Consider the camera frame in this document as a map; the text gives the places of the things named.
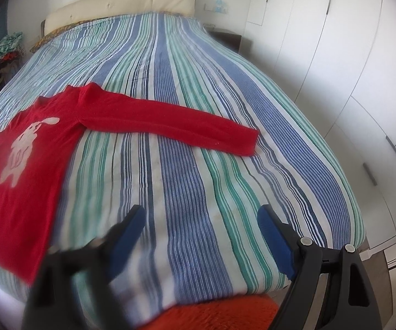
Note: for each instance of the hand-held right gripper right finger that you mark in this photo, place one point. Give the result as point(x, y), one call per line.
point(273, 239)

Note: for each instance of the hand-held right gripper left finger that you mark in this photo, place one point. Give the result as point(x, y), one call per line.
point(129, 234)

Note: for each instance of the red sweater with white print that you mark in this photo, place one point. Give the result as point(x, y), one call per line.
point(22, 192)

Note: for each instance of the pile of colourful clothes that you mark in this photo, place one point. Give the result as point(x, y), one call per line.
point(7, 46)

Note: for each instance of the striped bed cover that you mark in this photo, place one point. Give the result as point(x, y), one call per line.
point(191, 178)

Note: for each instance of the orange fluffy cloth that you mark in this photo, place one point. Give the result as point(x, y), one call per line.
point(211, 312)

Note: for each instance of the white wardrobe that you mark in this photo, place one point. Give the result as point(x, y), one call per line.
point(321, 58)

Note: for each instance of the dark wooden nightstand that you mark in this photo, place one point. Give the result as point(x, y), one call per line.
point(227, 37)

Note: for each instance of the yellow patterned sheet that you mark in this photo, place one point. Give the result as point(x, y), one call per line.
point(41, 43)

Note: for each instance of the cream padded headboard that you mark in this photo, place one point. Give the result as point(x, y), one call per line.
point(115, 10)

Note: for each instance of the blue wall sticker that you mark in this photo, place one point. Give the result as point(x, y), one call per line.
point(220, 6)

